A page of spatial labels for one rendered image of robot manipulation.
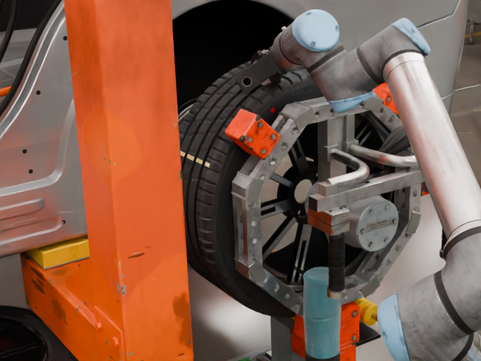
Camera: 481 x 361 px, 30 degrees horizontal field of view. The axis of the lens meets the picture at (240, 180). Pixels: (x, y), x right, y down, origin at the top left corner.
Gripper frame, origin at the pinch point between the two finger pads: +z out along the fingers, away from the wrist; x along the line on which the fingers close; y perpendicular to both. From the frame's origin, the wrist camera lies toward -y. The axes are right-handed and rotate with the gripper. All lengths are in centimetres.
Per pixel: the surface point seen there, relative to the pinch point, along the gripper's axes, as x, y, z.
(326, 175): -29.1, 1.1, -0.4
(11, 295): -13, -64, 186
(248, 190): -20.4, -20.1, -7.5
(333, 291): -49, -20, -16
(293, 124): -14.2, -3.2, -10.9
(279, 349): -65, -22, 40
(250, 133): -10.1, -14.0, -13.2
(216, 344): -69, -19, 120
